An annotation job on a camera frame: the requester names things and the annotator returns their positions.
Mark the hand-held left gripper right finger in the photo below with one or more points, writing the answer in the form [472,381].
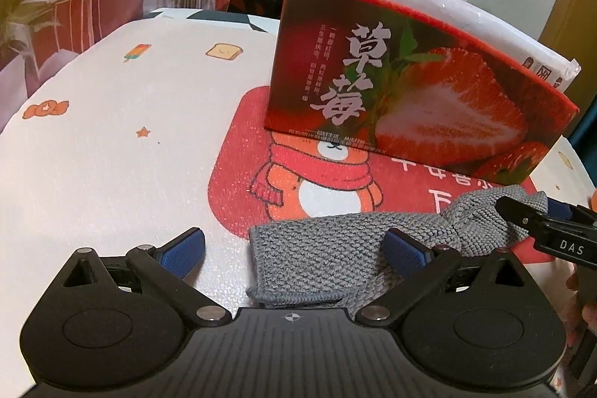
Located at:
[405,256]

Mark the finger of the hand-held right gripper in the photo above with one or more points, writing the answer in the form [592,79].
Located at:
[520,211]
[557,207]

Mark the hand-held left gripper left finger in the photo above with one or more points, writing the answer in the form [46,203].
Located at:
[183,250]

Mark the grey knitted cloth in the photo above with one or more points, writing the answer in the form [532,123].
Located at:
[317,249]

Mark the red strawberry cardboard box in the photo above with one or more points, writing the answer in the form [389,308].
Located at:
[419,99]

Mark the white courier bag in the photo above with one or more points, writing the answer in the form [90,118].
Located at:
[489,25]

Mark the person's right hand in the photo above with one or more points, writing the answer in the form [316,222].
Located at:
[585,309]

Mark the red bear print mat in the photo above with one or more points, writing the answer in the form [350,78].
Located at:
[242,174]

